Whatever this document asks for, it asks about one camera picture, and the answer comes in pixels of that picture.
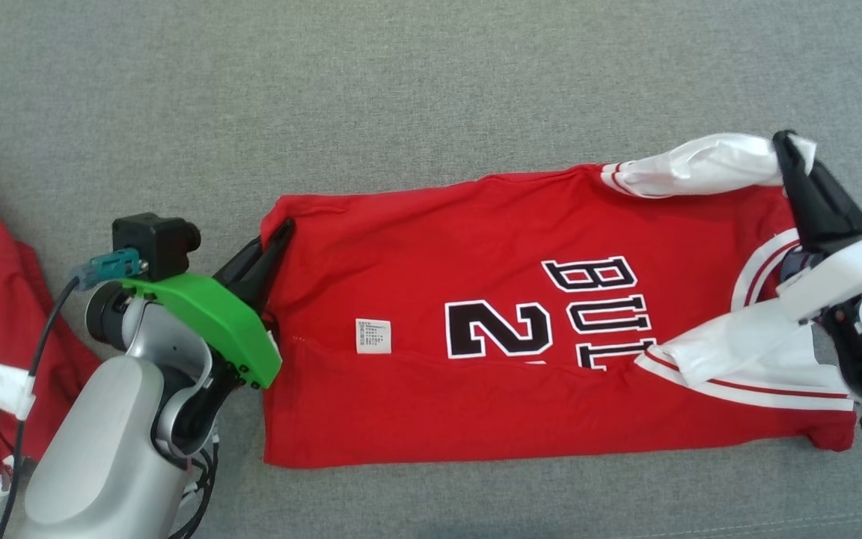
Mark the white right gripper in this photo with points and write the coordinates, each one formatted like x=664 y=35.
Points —
x=850 y=269

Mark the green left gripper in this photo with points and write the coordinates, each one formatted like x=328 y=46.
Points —
x=221 y=322

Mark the red white basketball jersey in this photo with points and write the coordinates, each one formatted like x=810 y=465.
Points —
x=476 y=404

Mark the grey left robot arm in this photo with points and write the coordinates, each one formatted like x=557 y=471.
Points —
x=102 y=449

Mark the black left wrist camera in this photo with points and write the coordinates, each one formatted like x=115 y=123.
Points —
x=150 y=243

